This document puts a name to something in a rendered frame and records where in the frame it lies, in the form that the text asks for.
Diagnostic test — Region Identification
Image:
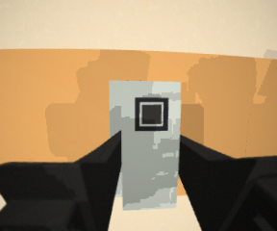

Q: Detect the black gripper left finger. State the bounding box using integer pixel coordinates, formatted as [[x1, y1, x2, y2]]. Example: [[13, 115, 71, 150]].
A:
[[0, 130, 121, 231]]

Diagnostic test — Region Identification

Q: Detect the orange flat panel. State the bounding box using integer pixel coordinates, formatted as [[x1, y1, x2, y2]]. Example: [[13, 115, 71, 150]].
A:
[[0, 48, 277, 164]]

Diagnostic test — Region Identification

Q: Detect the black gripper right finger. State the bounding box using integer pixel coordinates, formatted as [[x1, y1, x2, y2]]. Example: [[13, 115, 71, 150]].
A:
[[178, 135, 277, 231]]

